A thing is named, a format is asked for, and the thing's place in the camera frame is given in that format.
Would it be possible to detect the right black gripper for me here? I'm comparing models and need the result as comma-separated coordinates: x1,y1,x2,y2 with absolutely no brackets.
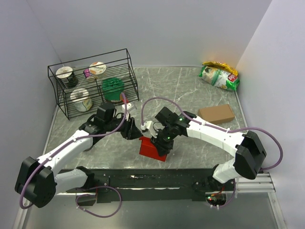
150,125,177,157

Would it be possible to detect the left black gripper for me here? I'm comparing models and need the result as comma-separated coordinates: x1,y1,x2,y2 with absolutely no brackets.
105,112,143,140

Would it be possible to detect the red paper box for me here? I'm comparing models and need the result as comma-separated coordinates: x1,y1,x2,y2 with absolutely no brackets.
139,136,167,162

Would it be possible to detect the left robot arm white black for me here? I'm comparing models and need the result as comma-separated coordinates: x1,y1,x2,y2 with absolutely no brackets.
15,102,142,209

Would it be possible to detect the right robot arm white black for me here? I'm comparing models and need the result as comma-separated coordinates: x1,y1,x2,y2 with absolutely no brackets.
151,107,266,191

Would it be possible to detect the brown cardboard box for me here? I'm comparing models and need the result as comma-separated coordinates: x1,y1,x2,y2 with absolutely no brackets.
197,104,235,125

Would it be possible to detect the green lidded jar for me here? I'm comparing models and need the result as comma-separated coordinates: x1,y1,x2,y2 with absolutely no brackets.
102,77,124,103

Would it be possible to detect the white cup lower shelf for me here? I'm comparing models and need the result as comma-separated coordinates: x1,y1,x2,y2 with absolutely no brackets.
70,88,92,112

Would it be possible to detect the white yogurt cup orange label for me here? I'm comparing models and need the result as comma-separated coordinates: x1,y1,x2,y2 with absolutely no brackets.
89,62,107,79

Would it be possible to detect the small purple white cup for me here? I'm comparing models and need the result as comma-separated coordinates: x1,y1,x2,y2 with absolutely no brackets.
83,69,92,78

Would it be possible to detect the foil lid dark cup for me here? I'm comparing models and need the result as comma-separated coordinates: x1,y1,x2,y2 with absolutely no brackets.
55,66,78,89

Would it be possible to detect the green chips bag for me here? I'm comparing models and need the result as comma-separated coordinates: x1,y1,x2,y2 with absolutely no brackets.
198,65,240,91

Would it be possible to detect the yellow chips bag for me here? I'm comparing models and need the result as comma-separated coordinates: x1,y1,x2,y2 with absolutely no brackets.
202,61,238,76

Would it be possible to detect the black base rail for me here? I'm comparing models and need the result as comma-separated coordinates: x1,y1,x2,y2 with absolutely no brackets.
68,168,234,203

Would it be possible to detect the black wire rack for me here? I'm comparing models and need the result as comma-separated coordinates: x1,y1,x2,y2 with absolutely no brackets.
48,48,139,119

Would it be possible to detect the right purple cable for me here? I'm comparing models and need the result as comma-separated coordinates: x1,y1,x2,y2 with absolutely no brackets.
141,97,284,208

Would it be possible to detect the aluminium frame rail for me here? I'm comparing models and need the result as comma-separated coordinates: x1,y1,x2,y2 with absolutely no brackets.
12,152,287,229

